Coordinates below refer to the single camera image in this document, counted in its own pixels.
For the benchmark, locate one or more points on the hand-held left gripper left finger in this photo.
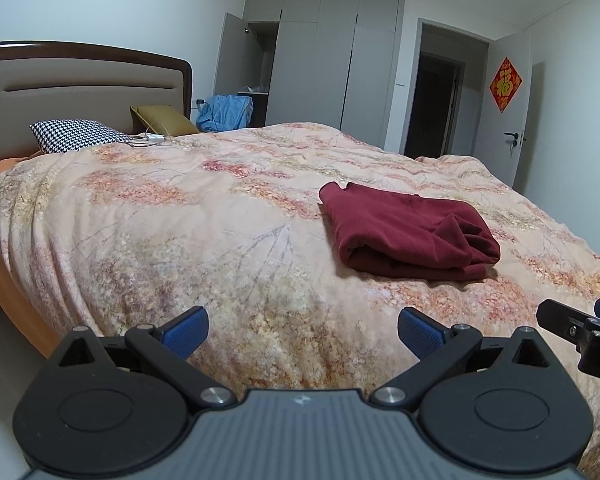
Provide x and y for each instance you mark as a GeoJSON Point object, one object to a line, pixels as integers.
{"type": "Point", "coordinates": [185, 332]}

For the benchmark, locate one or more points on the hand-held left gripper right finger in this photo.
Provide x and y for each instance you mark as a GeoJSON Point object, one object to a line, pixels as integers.
{"type": "Point", "coordinates": [420, 332]}

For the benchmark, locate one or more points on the dark red sweater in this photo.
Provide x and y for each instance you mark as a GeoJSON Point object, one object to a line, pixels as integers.
{"type": "Point", "coordinates": [405, 230]}

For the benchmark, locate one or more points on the floral beige blanket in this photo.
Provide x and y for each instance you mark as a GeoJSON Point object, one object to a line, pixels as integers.
{"type": "Point", "coordinates": [180, 240]}

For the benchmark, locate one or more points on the white room door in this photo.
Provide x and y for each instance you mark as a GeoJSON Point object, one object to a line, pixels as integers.
{"type": "Point", "coordinates": [530, 125]}

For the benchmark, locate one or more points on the olive green pillow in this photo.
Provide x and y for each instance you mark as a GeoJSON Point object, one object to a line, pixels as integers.
{"type": "Point", "coordinates": [162, 119]}

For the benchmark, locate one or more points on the blue garment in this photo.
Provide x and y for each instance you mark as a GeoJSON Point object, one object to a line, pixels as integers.
{"type": "Point", "coordinates": [227, 112]}

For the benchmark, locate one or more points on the houndstooth pillow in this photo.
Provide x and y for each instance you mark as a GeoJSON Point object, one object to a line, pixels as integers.
{"type": "Point", "coordinates": [75, 135]}

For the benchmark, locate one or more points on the red diamond door decoration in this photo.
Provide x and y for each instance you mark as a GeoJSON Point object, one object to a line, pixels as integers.
{"type": "Point", "coordinates": [505, 84]}

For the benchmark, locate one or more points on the beige padded bed headboard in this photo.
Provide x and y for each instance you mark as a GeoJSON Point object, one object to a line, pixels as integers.
{"type": "Point", "coordinates": [80, 90]}

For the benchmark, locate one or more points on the grey wardrobe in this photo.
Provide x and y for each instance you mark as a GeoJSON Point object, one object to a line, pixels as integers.
{"type": "Point", "coordinates": [320, 60]}

